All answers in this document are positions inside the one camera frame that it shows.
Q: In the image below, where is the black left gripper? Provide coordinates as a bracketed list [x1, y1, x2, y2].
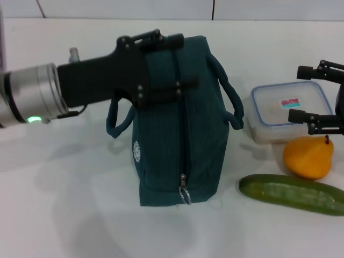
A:
[58, 28, 200, 108]

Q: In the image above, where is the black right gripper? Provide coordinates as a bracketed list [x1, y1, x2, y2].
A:
[288, 59, 344, 135]

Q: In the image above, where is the clear blue-rimmed plastic container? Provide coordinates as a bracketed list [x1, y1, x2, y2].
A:
[249, 80, 335, 145]

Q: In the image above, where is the orange pear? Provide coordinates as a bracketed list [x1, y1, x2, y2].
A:
[283, 135, 335, 180]

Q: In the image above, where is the teal fabric lunch bag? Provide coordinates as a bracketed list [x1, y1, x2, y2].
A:
[105, 34, 245, 207]

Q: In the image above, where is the green cucumber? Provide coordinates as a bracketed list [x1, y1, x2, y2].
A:
[238, 174, 344, 217]

